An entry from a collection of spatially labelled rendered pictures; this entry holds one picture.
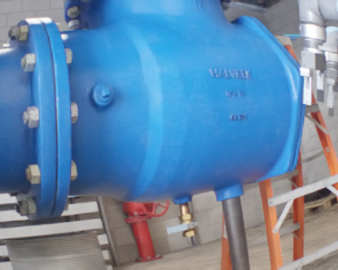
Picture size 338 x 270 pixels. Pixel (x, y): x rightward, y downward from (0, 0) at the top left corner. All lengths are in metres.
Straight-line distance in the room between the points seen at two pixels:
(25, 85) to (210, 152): 0.48
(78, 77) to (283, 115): 0.59
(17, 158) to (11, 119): 0.09
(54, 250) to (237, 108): 0.66
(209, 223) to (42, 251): 4.14
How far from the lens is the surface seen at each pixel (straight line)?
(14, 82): 0.93
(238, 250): 1.34
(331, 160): 1.85
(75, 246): 1.30
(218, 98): 1.06
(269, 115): 1.20
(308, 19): 1.19
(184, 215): 1.24
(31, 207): 0.99
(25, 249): 1.30
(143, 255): 4.55
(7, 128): 0.91
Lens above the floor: 0.57
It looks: 8 degrees up
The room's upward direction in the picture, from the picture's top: 12 degrees counter-clockwise
